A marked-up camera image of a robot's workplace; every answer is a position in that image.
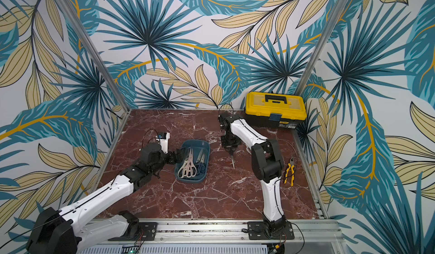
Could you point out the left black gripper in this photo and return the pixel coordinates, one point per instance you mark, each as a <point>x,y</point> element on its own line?
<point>173,160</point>

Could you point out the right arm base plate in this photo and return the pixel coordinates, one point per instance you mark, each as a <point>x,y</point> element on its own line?
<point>258,230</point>

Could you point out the yellow handled pliers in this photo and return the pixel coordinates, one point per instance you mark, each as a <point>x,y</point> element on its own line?
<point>290,172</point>

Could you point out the aluminium front rail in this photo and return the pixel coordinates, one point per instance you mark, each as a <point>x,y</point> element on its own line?
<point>227,236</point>

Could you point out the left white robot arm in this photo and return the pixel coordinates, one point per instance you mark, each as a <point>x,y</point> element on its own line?
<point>69,231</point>

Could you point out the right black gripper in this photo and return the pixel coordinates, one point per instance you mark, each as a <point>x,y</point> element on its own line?
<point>229,145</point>

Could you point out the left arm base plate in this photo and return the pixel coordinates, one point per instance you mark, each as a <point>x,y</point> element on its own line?
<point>146,231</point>

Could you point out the yellow black toolbox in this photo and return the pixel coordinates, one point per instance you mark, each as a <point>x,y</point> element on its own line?
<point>274,110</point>

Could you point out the blue handled scissors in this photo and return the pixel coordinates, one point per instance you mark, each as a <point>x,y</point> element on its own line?
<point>201,166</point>

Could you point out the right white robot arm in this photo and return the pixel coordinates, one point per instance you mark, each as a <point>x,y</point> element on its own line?
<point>266,162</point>

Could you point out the teal plastic storage box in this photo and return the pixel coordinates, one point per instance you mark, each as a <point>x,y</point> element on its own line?
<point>197,146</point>

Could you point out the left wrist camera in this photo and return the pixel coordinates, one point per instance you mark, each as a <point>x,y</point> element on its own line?
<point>163,140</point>

